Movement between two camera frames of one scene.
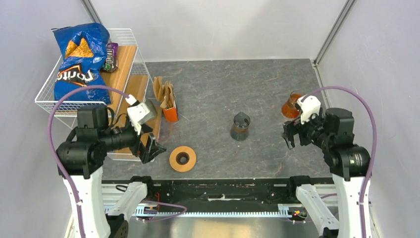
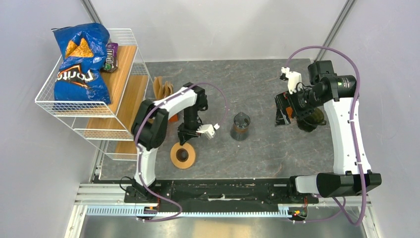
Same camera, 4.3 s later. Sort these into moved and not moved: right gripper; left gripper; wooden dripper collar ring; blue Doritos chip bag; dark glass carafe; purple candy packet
Moved: right gripper; wooden dripper collar ring; left gripper
Not moved: dark glass carafe; blue Doritos chip bag; purple candy packet
